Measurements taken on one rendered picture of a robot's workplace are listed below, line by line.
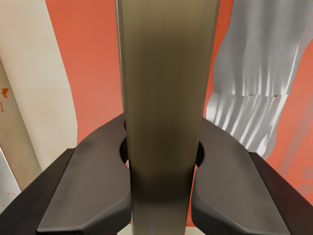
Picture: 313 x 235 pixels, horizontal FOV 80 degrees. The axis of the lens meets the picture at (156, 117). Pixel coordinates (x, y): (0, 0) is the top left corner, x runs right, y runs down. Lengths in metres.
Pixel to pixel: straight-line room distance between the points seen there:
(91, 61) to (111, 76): 0.02
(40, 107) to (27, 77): 0.03
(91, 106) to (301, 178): 0.25
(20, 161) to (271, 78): 0.25
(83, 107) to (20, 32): 0.08
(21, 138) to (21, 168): 0.03
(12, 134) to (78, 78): 0.08
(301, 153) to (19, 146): 0.29
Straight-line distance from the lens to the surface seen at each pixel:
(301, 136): 0.25
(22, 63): 0.20
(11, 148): 0.22
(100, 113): 0.19
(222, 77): 0.18
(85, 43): 0.18
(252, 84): 0.19
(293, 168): 0.27
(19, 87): 0.22
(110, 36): 0.17
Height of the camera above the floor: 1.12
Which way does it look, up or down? 62 degrees down
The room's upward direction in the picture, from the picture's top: 178 degrees counter-clockwise
